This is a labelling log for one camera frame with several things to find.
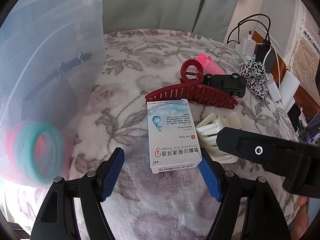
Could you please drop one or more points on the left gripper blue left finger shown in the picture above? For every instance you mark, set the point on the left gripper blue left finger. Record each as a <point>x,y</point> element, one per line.
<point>94,188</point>

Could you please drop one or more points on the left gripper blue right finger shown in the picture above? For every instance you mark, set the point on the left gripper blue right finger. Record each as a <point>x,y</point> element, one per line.
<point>225,187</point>

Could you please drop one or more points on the black beaded hair clip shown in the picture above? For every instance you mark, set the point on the black beaded hair clip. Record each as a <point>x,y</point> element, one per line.
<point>63,68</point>

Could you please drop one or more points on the person right hand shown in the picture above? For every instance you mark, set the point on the person right hand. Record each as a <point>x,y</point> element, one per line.
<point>301,220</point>

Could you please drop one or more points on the smartphone on stand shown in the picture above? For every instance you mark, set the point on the smartphone on stand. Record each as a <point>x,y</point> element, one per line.
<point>310,134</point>

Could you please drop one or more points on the floral white table cloth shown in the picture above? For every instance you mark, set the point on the floral white table cloth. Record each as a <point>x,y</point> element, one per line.
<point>152,199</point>

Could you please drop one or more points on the white ear drops box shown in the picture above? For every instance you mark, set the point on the white ear drops box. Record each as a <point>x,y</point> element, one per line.
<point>173,141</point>

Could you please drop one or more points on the white charger block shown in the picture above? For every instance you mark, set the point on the white charger block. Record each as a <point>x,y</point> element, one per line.
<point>273,90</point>

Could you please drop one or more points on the beige quilted lace cover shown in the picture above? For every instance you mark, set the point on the beige quilted lace cover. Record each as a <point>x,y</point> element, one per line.
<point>305,55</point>

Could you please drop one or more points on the black toy car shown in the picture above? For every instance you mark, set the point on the black toy car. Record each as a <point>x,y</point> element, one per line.
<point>233,84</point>

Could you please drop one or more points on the black white leopard scrunchie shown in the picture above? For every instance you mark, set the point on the black white leopard scrunchie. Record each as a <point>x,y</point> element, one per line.
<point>255,78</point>

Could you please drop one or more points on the dark red hair claw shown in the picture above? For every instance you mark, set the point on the dark red hair claw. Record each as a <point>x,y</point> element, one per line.
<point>191,88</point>

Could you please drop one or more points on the black power adapter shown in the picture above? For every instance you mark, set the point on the black power adapter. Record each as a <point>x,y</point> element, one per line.
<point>266,57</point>

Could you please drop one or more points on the pink hair roller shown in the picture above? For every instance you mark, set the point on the pink hair roller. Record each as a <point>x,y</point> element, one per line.
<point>209,65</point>

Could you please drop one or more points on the clear plastic storage bin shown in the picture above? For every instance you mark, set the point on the clear plastic storage bin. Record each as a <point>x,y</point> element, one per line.
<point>37,136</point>

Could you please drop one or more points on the grey green curtain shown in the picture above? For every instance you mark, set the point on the grey green curtain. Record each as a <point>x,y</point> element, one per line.
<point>209,18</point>

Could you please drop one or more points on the white usb wall plug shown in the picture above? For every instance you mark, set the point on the white usb wall plug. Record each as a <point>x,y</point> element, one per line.
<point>247,45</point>

